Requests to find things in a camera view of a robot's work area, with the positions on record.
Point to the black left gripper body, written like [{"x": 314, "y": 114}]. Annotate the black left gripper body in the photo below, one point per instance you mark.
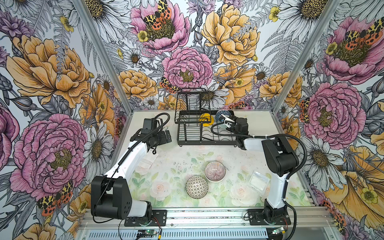
[{"x": 160, "y": 138}]

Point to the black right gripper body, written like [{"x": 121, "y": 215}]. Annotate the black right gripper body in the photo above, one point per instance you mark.
[{"x": 232, "y": 128}]

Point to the blue triangle patterned bowl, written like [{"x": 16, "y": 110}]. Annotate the blue triangle patterned bowl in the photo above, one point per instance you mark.
[{"x": 221, "y": 115}]

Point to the yellow bowl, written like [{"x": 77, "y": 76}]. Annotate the yellow bowl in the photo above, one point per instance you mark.
[{"x": 206, "y": 119}]

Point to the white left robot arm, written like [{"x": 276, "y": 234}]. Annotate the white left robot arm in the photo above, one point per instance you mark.
[{"x": 110, "y": 194}]

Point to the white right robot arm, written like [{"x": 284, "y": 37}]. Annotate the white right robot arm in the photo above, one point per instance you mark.
[{"x": 281, "y": 160}]

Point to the pink striped bowl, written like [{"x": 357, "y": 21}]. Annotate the pink striped bowl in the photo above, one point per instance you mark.
[{"x": 215, "y": 171}]

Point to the clear plastic container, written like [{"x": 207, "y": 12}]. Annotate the clear plastic container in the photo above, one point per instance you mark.
[{"x": 259, "y": 182}]

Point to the dotted pattern bowl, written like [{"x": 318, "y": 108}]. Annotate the dotted pattern bowl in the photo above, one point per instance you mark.
[{"x": 197, "y": 187}]

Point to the black wire dish rack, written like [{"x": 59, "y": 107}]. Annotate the black wire dish rack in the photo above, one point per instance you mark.
[{"x": 195, "y": 115}]

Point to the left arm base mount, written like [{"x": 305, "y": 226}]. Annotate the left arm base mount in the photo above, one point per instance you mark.
[{"x": 152, "y": 218}]

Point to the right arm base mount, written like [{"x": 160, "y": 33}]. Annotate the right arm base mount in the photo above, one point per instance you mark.
[{"x": 268, "y": 216}]

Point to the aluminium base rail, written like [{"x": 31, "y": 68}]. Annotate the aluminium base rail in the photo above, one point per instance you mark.
[{"x": 311, "y": 223}]

